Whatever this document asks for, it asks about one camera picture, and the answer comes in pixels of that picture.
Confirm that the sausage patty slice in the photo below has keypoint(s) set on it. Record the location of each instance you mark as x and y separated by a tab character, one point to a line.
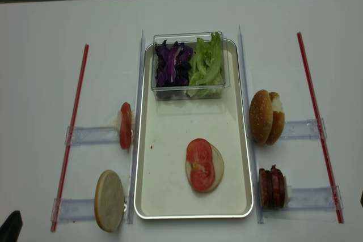
276	187

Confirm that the green lettuce leaves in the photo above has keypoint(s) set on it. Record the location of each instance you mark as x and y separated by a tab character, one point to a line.
206	63

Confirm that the upper tomato slice on bun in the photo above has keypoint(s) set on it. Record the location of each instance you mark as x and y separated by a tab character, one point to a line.
199	151

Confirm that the tomato slice on bun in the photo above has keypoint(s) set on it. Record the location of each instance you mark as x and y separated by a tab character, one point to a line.
199	151
202	176

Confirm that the white pusher block tomato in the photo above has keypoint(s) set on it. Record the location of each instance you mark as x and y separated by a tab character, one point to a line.
118	121

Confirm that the lower tomato slice on bun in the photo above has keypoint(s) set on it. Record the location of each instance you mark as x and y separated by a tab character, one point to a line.
202	176

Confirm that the rear sausage slices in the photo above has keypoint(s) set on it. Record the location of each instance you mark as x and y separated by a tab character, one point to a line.
281	188

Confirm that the clear plastic salad container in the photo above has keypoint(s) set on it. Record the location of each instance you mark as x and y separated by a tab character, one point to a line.
187	92

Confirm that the purple cabbage leaves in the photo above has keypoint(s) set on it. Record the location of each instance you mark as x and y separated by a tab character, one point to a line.
173	64

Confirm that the white rectangular metal tray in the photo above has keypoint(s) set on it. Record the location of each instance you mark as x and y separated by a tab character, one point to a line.
162	190

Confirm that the bottom bun on tray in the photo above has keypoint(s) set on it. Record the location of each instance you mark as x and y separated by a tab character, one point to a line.
218	164

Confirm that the sesame bun top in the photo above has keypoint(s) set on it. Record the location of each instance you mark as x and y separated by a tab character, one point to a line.
261	116

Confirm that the white pusher block bun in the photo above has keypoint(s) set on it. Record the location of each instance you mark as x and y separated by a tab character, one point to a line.
277	105

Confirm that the clear holder upper left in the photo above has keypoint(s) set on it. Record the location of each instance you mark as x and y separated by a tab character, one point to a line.
76	135

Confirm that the left red strip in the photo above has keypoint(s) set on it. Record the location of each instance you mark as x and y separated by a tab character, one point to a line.
72	123

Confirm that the red strip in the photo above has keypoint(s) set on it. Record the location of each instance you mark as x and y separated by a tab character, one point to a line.
72	123
335	194

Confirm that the upright white bun slice left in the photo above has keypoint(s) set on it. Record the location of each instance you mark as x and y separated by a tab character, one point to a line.
109	201

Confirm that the clear holder upper right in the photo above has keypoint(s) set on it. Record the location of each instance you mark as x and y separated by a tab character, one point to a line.
305	129

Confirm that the white pusher block sausage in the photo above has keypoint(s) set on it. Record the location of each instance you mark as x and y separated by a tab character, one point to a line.
288	192

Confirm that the right red strip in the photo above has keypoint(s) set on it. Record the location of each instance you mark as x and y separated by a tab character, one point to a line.
335	194

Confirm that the clear holder lower left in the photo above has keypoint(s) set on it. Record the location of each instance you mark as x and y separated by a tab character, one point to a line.
72	210

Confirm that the black object bottom left corner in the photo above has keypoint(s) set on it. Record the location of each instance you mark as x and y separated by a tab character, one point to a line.
10	229

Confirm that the right clear long rail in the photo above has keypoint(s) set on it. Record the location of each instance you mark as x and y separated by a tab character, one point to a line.
250	139

